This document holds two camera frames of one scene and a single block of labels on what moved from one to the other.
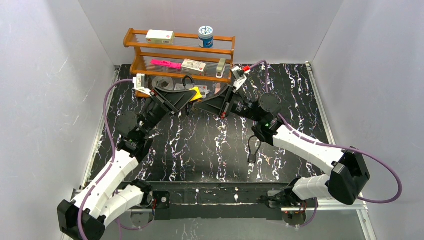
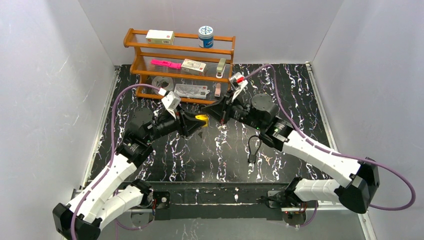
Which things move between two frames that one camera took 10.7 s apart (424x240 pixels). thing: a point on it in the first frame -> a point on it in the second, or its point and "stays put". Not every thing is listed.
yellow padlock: (198, 95) -> (205, 117)
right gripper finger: (216, 102) -> (216, 110)
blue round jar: (205, 36) stays put
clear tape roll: (165, 82) stays put
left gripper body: (162, 103) -> (180, 123)
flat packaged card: (203, 89) stays put
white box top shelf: (161, 37) stays put
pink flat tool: (166, 63) stays put
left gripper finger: (175, 100) -> (190, 123)
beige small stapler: (220, 68) stays put
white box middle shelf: (193, 67) stays put
